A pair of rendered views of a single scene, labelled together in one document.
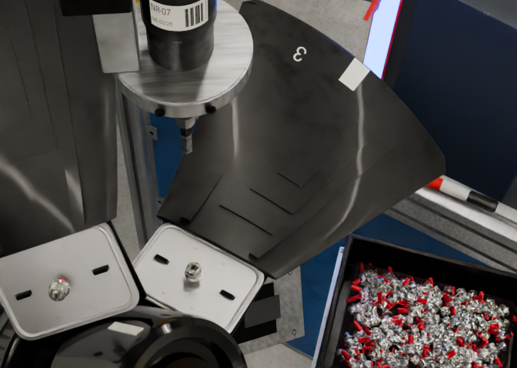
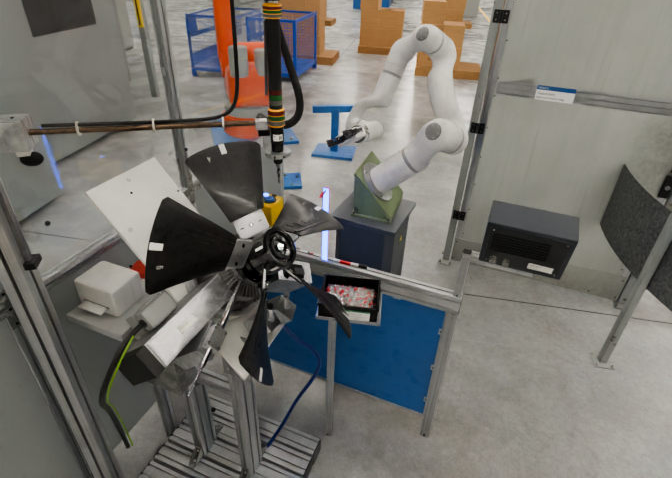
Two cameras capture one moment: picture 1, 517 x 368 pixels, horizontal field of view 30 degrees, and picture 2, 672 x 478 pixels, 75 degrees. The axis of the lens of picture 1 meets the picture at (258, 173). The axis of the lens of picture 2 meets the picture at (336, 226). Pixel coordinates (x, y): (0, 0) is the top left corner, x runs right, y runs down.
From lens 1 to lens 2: 0.84 m
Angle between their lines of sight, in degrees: 28
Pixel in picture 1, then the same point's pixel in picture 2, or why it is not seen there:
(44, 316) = (247, 233)
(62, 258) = (251, 218)
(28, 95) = (244, 182)
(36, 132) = (246, 189)
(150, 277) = not seen: hidden behind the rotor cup
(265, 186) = (297, 222)
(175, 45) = (277, 145)
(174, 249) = not seen: hidden behind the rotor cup
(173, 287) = not seen: hidden behind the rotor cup
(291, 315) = (307, 275)
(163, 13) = (275, 137)
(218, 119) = (284, 213)
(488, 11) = (359, 222)
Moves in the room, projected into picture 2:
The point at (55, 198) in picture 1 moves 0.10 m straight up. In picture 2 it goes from (250, 203) to (247, 172)
